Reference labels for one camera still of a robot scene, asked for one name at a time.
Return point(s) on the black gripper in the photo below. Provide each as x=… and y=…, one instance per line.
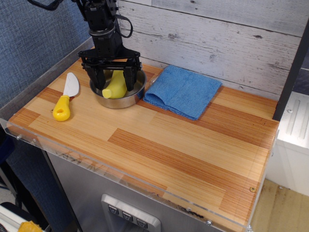
x=109, y=53

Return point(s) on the yellow plastic squeeze bottle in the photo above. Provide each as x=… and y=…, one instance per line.
x=117, y=86

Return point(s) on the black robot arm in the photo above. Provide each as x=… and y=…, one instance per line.
x=101, y=15

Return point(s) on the stainless steel pot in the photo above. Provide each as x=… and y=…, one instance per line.
x=130, y=98

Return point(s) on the blue folded cloth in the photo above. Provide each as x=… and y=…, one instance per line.
x=183, y=92

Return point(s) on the clear acrylic table guard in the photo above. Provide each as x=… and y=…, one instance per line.
x=209, y=217

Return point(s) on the stainless steel cabinet front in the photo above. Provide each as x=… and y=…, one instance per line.
x=84, y=190

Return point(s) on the silver button control panel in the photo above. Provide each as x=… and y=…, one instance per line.
x=123, y=217

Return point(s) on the yellow black object bottom left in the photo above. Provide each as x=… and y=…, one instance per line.
x=27, y=226

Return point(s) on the white ribbed side appliance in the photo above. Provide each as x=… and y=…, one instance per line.
x=288, y=165

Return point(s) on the yellow handled toy knife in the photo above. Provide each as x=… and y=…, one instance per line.
x=61, y=111

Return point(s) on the black right vertical post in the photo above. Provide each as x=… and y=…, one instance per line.
x=293, y=73

